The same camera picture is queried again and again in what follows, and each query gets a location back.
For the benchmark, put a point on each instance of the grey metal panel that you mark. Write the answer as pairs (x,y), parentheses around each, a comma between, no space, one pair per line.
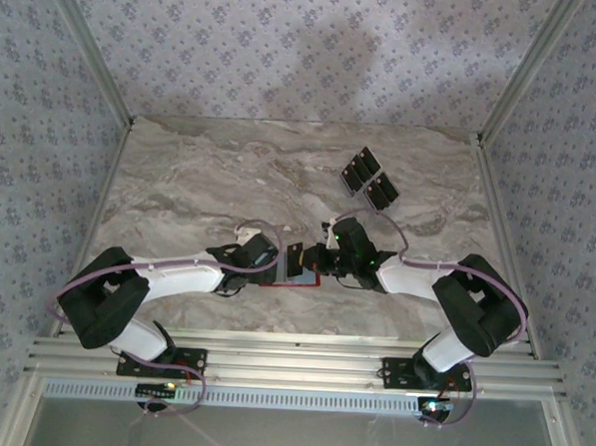
(292,437)

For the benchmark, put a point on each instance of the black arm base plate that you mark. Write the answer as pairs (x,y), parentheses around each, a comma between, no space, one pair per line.
(395,373)
(196,360)

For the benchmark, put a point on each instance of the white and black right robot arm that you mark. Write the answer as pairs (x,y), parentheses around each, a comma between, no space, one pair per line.
(410,279)

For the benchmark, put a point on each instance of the small circuit board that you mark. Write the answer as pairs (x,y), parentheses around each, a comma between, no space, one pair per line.
(435,407)
(154,390)

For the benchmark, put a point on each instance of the red card holder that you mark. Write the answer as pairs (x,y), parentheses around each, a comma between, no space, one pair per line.
(305,281)

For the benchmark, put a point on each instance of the aluminium rail frame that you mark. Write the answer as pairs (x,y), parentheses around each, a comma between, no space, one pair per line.
(295,363)

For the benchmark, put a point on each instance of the aluminium frame post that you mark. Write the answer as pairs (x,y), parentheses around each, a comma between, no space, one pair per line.
(524,70)

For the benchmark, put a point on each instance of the aluminium side rail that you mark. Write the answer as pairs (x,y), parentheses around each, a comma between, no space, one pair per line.
(94,222)
(495,193)

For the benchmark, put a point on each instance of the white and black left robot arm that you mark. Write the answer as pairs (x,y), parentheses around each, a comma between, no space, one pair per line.
(185,277)

